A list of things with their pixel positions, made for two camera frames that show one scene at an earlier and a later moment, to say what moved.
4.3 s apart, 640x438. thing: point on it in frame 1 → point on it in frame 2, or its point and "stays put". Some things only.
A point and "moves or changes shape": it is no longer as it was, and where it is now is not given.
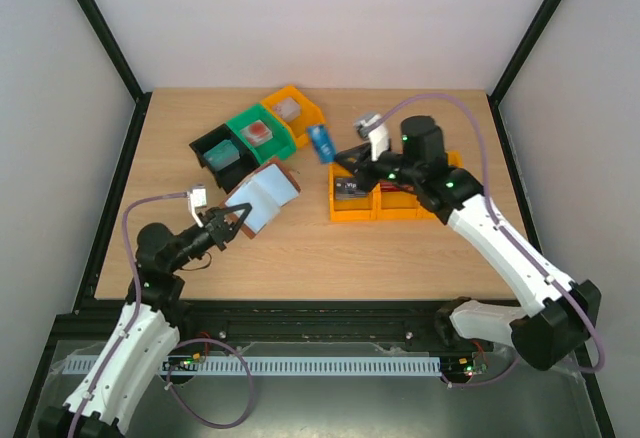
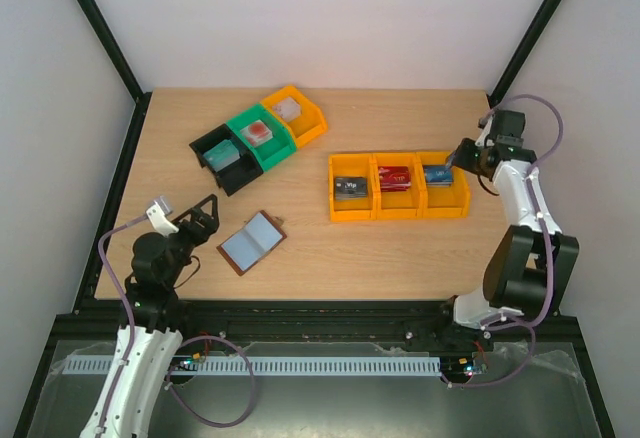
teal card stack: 221,155 stays put
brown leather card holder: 268,194 → 251,242
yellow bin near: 351,210 stays put
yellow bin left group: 310,114 stays put
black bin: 227,175 stays put
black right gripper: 373,166 → 467,154
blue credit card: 323,142 moves or changes shape
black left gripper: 219,228 → 210,224
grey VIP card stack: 346,188 stays put
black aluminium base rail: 367,320 stays put
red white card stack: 257,132 stays put
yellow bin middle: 397,205 stays put
